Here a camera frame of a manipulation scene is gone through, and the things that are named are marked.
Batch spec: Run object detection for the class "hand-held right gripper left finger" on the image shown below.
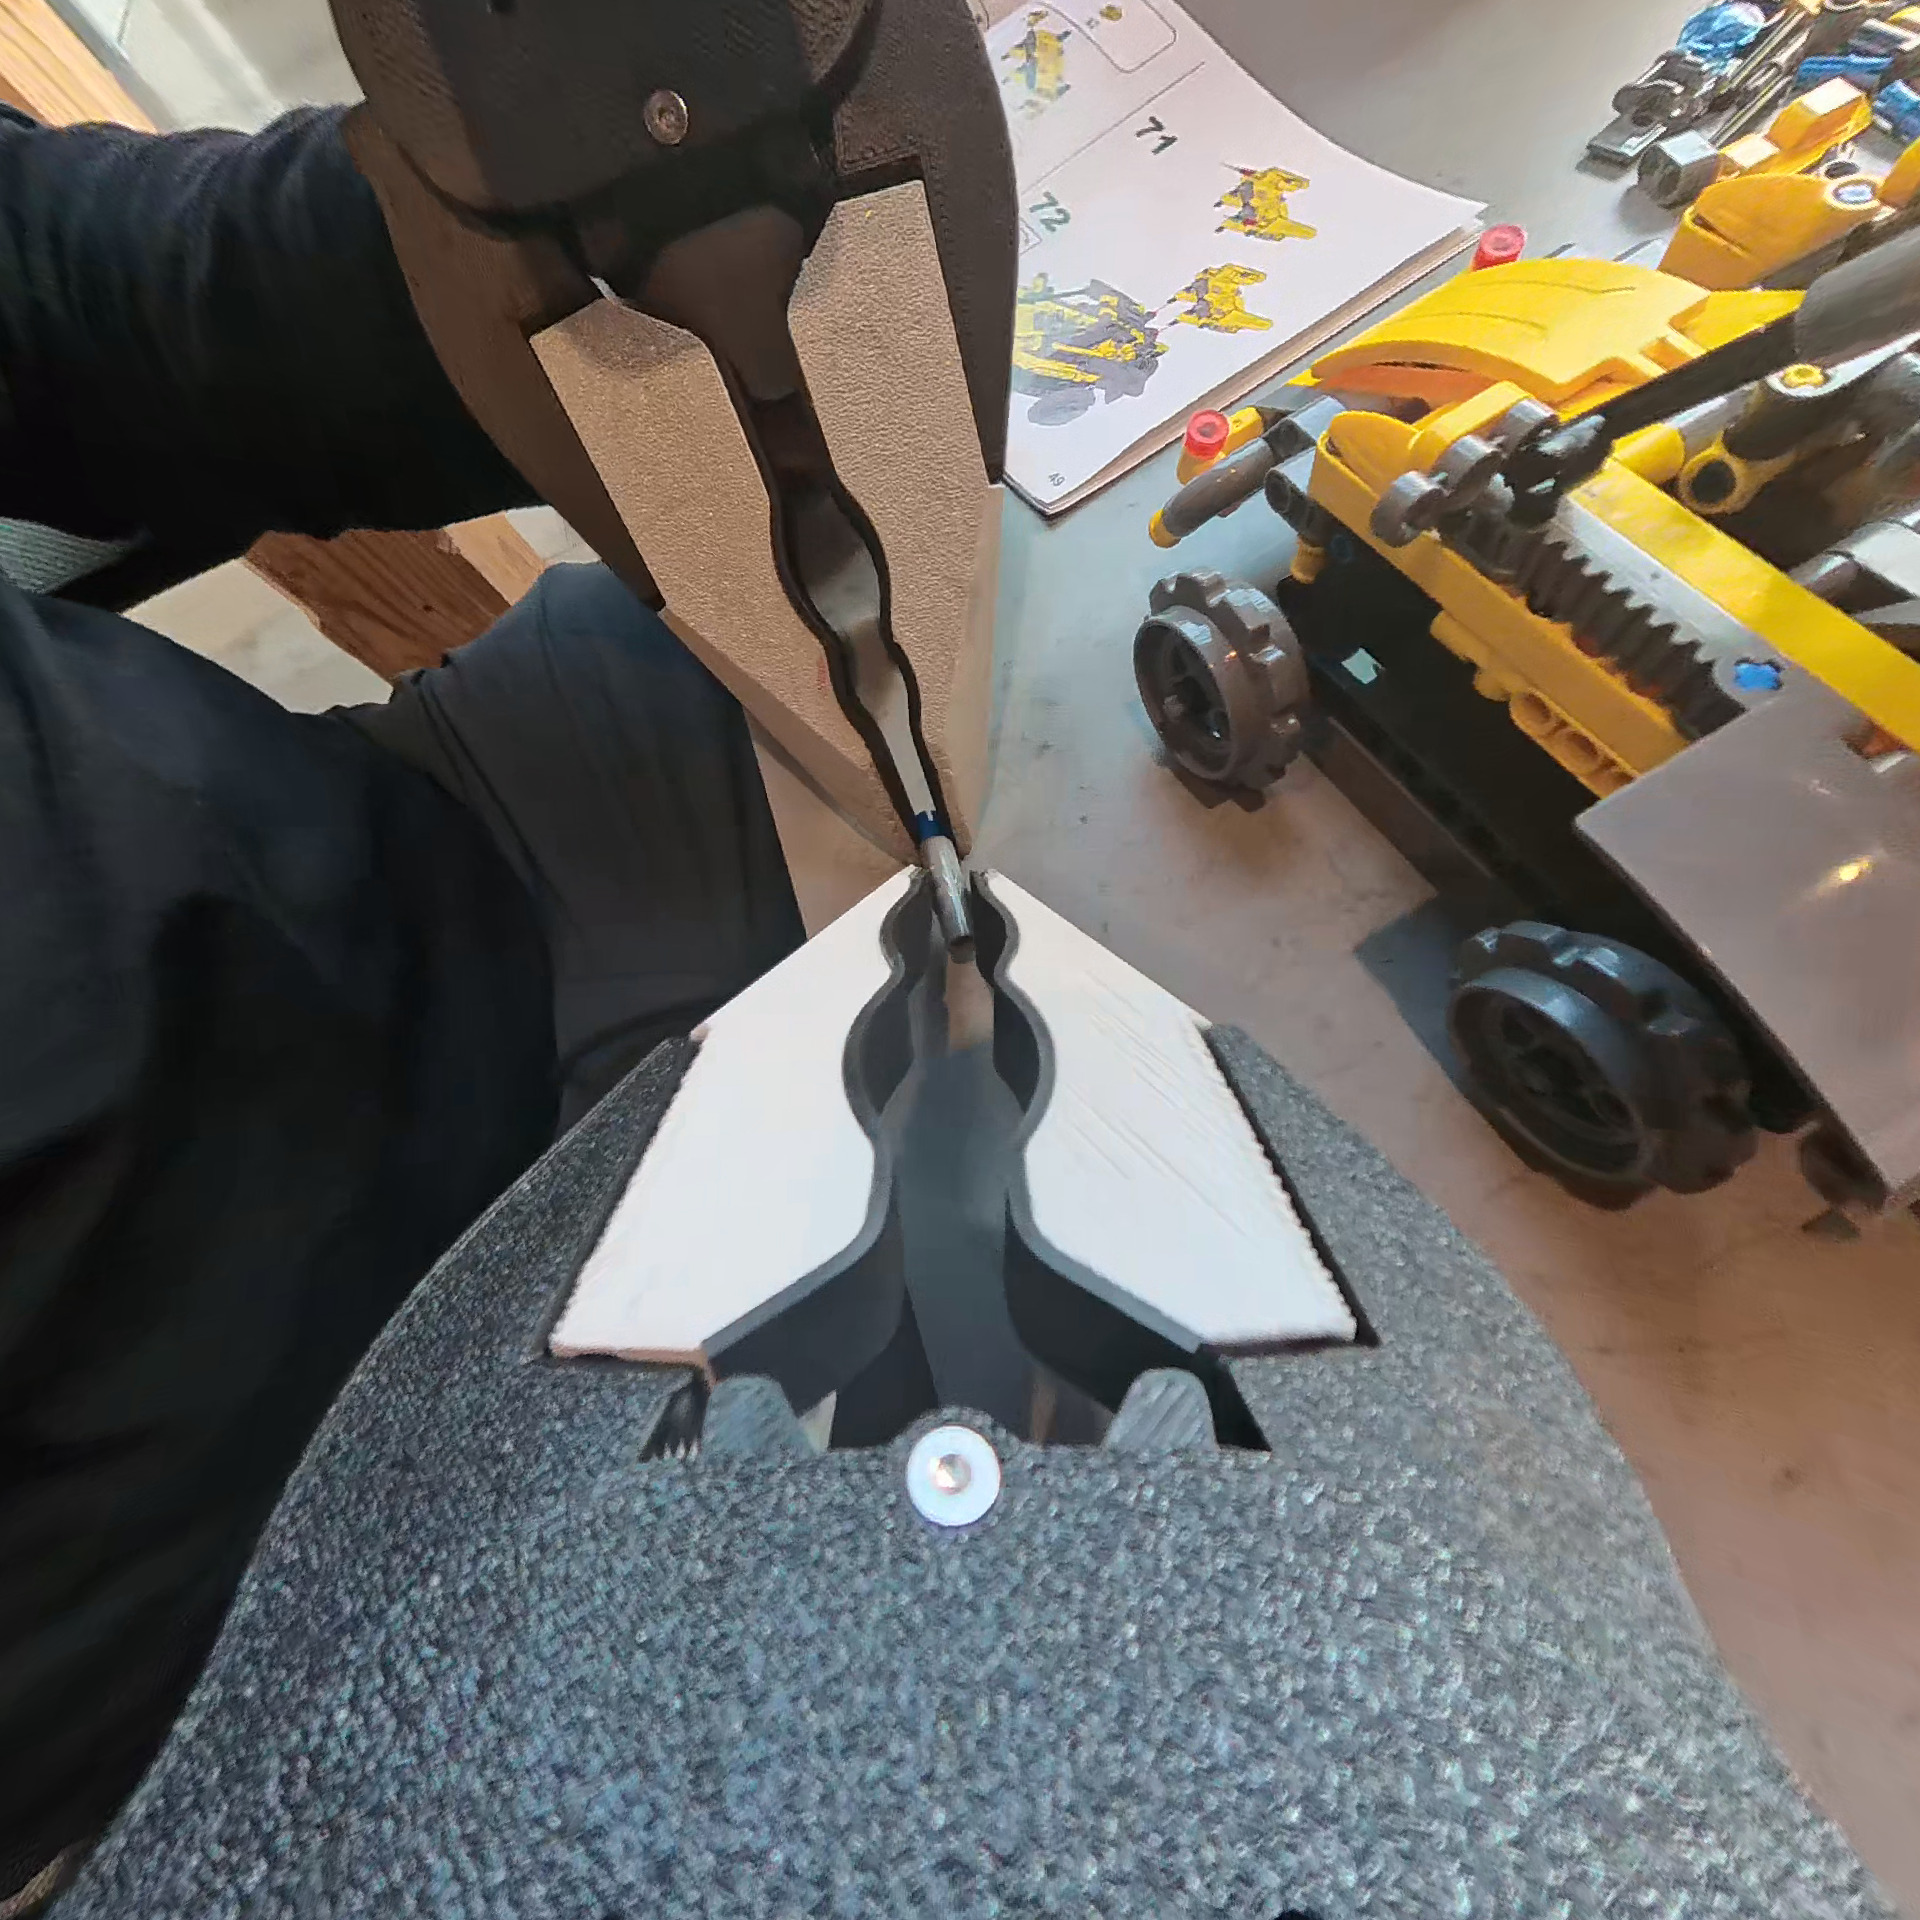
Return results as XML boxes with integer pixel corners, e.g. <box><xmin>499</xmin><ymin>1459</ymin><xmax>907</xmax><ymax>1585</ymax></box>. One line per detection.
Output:
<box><xmin>549</xmin><ymin>870</ymin><xmax>951</xmax><ymax>1366</ymax></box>

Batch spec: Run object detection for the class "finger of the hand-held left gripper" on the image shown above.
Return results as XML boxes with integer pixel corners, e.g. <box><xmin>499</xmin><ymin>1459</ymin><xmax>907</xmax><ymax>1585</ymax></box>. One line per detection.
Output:
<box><xmin>780</xmin><ymin>180</ymin><xmax>1011</xmax><ymax>838</ymax></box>
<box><xmin>527</xmin><ymin>289</ymin><xmax>916</xmax><ymax>825</ymax></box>

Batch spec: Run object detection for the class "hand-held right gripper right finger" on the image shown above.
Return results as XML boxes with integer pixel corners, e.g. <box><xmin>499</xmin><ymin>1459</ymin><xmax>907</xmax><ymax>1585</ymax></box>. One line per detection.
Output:
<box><xmin>964</xmin><ymin>870</ymin><xmax>1357</xmax><ymax>1350</ymax></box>

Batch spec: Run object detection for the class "toy brick instruction booklet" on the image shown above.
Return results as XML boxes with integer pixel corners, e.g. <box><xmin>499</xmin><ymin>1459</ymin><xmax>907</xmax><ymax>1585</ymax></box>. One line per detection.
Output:
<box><xmin>976</xmin><ymin>0</ymin><xmax>1491</xmax><ymax>519</ymax></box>

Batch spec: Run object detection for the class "person's left forearm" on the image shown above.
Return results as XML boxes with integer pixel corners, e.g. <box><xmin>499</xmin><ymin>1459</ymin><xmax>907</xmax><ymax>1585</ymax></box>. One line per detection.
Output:
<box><xmin>0</xmin><ymin>105</ymin><xmax>557</xmax><ymax>549</ymax></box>

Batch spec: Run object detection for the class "grey desk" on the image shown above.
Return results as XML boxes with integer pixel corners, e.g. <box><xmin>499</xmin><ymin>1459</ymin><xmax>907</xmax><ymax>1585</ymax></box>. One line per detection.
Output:
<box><xmin>736</xmin><ymin>0</ymin><xmax>1920</xmax><ymax>1890</ymax></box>

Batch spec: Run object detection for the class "person's black clothing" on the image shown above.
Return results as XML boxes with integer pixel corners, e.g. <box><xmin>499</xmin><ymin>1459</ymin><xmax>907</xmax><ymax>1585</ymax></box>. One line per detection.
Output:
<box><xmin>0</xmin><ymin>566</ymin><xmax>811</xmax><ymax>1890</ymax></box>

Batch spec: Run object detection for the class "yellow toy brick vehicle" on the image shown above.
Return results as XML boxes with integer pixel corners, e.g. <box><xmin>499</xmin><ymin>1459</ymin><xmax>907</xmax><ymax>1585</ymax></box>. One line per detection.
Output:
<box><xmin>1130</xmin><ymin>225</ymin><xmax>1920</xmax><ymax>1238</ymax></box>

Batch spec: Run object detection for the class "pile of loose toy bricks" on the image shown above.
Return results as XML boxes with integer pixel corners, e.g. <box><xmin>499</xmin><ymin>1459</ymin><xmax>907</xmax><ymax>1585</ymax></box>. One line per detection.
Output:
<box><xmin>1583</xmin><ymin>0</ymin><xmax>1920</xmax><ymax>296</ymax></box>

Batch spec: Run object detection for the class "wooden post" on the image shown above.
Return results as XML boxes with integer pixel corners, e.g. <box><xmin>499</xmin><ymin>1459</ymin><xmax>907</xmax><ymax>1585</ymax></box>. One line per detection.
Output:
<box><xmin>234</xmin><ymin>510</ymin><xmax>564</xmax><ymax>690</ymax></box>

